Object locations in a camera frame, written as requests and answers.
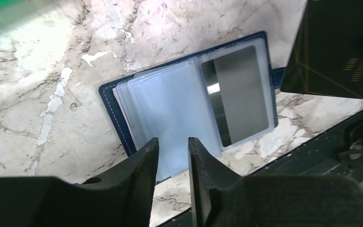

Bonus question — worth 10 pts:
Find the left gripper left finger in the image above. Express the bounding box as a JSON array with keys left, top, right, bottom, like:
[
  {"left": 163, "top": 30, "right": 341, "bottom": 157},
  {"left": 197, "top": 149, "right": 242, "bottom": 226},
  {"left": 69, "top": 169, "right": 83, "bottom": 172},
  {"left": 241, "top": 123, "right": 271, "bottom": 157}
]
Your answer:
[{"left": 0, "top": 138, "right": 159, "bottom": 227}]

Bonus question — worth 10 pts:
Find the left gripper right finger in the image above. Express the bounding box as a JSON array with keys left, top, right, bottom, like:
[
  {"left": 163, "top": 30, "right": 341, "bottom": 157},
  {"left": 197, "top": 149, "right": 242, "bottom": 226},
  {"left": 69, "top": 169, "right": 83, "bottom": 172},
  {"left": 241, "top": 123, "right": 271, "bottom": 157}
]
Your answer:
[{"left": 188, "top": 137, "right": 363, "bottom": 227}]

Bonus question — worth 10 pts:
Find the navy blue card holder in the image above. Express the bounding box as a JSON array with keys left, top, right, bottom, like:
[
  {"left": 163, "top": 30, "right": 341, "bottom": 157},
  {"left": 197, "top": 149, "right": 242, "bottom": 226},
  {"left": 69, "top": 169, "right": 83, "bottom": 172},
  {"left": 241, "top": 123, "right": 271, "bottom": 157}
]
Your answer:
[{"left": 98, "top": 31, "right": 281, "bottom": 183}]

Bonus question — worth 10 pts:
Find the silver grey card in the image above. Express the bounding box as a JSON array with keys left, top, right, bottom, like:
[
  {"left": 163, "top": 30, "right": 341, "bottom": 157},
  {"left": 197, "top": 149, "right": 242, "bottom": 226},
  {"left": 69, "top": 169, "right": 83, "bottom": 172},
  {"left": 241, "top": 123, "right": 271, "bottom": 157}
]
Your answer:
[{"left": 200, "top": 45, "right": 274, "bottom": 148}]

